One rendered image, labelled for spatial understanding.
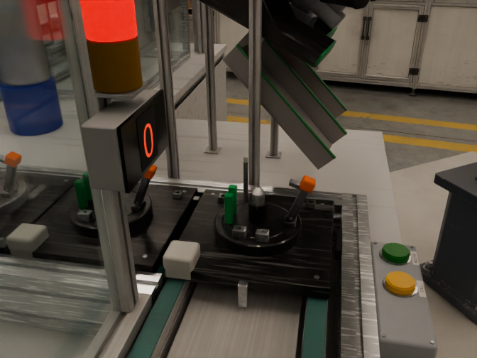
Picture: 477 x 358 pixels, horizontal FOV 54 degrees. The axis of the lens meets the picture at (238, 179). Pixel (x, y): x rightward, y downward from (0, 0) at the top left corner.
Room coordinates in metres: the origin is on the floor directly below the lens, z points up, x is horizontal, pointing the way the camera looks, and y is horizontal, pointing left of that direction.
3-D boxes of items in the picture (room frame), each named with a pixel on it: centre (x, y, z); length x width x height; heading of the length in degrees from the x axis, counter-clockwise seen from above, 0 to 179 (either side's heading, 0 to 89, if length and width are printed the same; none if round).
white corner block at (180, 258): (0.56, 0.08, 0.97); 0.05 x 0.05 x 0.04; 78
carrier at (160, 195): (0.69, 0.22, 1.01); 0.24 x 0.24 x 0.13; 78
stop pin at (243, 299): (0.51, -0.01, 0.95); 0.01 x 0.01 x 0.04; 78
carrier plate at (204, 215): (0.64, -0.03, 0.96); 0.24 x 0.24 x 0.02; 78
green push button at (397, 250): (0.58, -0.24, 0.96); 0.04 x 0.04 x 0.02
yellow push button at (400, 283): (0.51, -0.22, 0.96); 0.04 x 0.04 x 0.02
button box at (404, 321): (0.51, -0.22, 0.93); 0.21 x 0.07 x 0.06; 168
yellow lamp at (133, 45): (0.47, 0.12, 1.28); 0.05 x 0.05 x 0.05
